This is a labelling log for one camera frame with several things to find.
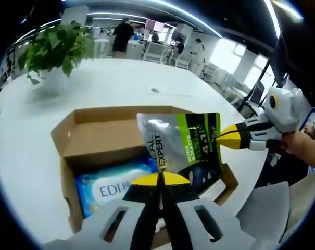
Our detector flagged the blue framed board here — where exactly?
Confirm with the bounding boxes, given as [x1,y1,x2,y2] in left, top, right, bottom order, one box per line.
[299,106,315,143]

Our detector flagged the long curved ceiling light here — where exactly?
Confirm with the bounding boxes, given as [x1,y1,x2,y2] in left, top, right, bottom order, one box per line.
[270,0,304,39]

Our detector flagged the blue wet wipes pack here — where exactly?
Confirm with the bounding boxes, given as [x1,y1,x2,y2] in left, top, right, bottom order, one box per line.
[73,157,160,219]

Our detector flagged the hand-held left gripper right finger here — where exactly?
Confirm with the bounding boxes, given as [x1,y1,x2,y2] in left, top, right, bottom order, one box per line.
[161,172,278,250]

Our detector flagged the pink wall monitor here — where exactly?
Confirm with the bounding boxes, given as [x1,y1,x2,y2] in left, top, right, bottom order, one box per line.
[145,19,165,34]

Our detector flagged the white office chair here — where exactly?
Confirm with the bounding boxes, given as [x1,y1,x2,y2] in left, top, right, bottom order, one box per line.
[175,51,194,70]
[142,41,166,63]

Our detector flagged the green plant in white pot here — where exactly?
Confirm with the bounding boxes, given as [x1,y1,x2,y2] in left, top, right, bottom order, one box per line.
[17,22,96,90]

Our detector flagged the dark wall monitor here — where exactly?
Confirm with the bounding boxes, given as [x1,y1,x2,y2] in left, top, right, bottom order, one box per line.
[172,29,187,43]

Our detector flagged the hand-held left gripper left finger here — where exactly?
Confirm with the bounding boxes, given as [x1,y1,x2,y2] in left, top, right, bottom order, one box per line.
[42,173,163,250]

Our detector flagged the brown cardboard shoe box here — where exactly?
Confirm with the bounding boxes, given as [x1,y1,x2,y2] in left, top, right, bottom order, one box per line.
[50,105,238,235]

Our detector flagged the green silver soft pouch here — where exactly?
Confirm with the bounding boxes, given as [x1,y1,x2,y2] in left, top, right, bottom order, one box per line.
[136,111,223,195]

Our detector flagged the person's right hand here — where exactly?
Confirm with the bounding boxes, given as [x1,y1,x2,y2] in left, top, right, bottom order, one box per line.
[282,130,315,169]

